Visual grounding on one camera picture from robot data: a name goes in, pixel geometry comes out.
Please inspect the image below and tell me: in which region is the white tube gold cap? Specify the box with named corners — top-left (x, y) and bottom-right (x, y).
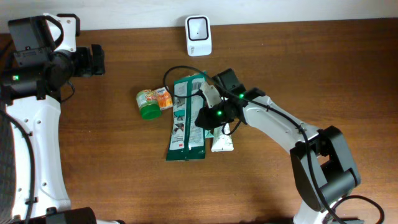
top-left (211, 124), bottom-right (234, 152)

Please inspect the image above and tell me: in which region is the green white 3M bag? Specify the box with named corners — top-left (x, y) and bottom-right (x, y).
top-left (166, 73), bottom-right (206, 161)

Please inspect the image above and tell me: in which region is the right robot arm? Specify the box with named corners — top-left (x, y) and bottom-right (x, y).
top-left (195, 68), bottom-right (361, 223)

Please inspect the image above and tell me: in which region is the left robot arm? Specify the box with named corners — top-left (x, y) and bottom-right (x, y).
top-left (1, 13), bottom-right (105, 223)

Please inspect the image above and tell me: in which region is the teal snack packet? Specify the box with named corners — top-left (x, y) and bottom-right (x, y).
top-left (205, 130), bottom-right (214, 139)

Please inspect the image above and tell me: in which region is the orange tissue pack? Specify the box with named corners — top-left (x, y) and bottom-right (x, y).
top-left (155, 87), bottom-right (173, 111)

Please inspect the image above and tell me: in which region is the green lid jar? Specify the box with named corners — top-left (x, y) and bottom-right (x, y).
top-left (136, 90), bottom-right (161, 120)

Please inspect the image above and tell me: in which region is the grey plastic basket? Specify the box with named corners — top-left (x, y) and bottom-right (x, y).
top-left (1, 116), bottom-right (16, 223)

